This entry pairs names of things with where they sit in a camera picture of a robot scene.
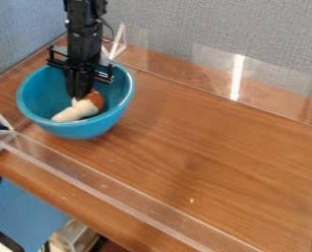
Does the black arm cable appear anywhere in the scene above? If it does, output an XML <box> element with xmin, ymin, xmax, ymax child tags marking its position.
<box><xmin>95</xmin><ymin>18</ymin><xmax>116</xmax><ymax>44</ymax></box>

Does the clear acrylic back barrier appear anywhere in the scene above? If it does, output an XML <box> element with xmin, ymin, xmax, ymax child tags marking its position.
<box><xmin>116</xmin><ymin>24</ymin><xmax>312</xmax><ymax>126</ymax></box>

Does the clear acrylic corner bracket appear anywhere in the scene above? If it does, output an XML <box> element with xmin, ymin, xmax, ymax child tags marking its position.
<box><xmin>102</xmin><ymin>24</ymin><xmax>126</xmax><ymax>60</ymax></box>

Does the blue bowl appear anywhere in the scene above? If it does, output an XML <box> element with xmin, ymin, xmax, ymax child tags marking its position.
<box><xmin>16</xmin><ymin>62</ymin><xmax>135</xmax><ymax>140</ymax></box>

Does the toy mushroom brown cap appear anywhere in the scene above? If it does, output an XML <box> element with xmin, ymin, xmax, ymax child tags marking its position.
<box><xmin>51</xmin><ymin>90</ymin><xmax>104</xmax><ymax>122</ymax></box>

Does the clear acrylic barrier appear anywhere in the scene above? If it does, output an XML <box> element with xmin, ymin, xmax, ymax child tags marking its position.
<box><xmin>4</xmin><ymin>131</ymin><xmax>261</xmax><ymax>252</ymax></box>
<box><xmin>116</xmin><ymin>24</ymin><xmax>312</xmax><ymax>126</ymax></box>

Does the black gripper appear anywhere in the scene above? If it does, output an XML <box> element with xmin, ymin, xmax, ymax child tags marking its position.
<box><xmin>45</xmin><ymin>31</ymin><xmax>114</xmax><ymax>98</ymax></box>

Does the clear acrylic front barrier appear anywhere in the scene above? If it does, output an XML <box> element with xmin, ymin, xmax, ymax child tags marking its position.
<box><xmin>4</xmin><ymin>131</ymin><xmax>261</xmax><ymax>252</ymax></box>

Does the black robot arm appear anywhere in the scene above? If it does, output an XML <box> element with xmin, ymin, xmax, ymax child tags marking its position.
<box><xmin>45</xmin><ymin>0</ymin><xmax>114</xmax><ymax>100</ymax></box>

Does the metallic box under table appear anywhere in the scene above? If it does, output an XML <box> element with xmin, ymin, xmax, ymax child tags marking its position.
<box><xmin>39</xmin><ymin>220</ymin><xmax>99</xmax><ymax>252</ymax></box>

